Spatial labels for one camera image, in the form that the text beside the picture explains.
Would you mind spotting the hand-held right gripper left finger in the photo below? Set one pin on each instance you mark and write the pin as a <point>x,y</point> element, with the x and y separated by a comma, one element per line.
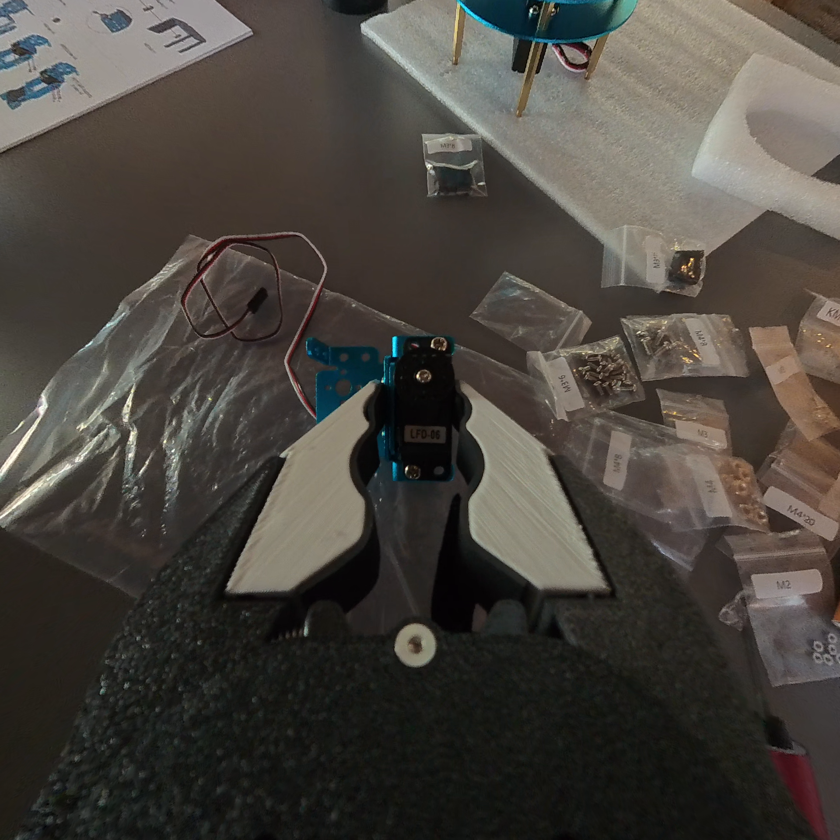
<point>302,518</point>

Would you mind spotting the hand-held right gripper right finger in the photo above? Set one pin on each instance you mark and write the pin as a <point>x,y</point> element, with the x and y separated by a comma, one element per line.
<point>538,518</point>

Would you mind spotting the blue perforated metal bracket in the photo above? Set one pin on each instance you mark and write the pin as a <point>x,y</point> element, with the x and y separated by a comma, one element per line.
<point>341,367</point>

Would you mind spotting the small red tool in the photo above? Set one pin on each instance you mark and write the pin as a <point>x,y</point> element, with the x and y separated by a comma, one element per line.
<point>800,787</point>

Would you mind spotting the blue acrylic round robot base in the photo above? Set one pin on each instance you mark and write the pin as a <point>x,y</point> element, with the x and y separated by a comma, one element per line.
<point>538,13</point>

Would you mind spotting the pile of clear screw bags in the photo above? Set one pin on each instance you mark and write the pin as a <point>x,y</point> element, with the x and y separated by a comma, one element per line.
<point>656,426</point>

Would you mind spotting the large clear plastic bag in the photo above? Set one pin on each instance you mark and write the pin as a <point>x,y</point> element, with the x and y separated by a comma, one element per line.
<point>131,394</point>

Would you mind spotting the zip bag with black parts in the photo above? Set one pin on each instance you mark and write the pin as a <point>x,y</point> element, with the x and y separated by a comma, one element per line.
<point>453,170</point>

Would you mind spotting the white foam sheet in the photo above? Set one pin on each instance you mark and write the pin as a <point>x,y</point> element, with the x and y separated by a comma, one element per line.
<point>623,131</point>

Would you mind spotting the white foam block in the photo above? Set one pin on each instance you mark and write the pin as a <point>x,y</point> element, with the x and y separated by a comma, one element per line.
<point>754,144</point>

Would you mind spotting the white instruction manual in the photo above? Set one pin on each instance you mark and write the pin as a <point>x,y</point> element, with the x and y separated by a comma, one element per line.
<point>98,59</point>

